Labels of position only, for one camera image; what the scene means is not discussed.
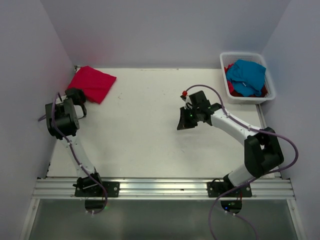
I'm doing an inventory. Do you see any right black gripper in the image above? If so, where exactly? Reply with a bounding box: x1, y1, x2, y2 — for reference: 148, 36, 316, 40
177, 106, 200, 130

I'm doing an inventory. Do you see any crimson red t shirt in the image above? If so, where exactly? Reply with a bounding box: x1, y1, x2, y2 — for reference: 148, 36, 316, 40
67, 66, 117, 104

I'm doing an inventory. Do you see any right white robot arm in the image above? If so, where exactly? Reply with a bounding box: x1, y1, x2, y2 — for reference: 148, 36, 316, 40
177, 90, 284, 197

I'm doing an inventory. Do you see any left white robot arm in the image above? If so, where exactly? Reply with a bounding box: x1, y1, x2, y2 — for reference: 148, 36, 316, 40
45, 88, 104, 197

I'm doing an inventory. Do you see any bright red t shirt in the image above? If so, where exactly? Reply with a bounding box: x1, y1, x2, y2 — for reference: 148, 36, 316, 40
224, 63, 235, 94

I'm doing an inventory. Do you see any white plastic basket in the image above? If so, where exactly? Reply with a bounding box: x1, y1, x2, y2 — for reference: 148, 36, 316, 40
219, 51, 276, 105

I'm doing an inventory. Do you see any blue t shirt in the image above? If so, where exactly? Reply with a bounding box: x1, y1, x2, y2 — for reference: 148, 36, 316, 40
229, 59, 266, 97

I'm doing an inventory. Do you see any dark red t shirt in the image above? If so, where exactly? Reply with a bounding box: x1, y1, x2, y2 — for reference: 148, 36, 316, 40
228, 85, 268, 98

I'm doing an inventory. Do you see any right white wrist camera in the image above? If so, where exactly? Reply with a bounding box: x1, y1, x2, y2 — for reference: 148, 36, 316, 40
180, 90, 193, 110

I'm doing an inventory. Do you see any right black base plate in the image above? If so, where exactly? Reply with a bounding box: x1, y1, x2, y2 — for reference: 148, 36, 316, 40
206, 179, 253, 198

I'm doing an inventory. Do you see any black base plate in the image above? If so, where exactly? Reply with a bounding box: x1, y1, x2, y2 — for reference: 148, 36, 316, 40
206, 179, 253, 198
74, 181, 120, 198

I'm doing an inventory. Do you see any aluminium mounting rail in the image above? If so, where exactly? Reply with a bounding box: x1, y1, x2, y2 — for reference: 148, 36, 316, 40
32, 177, 295, 200

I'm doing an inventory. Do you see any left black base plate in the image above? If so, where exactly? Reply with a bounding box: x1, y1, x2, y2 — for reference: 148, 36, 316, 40
74, 181, 120, 198

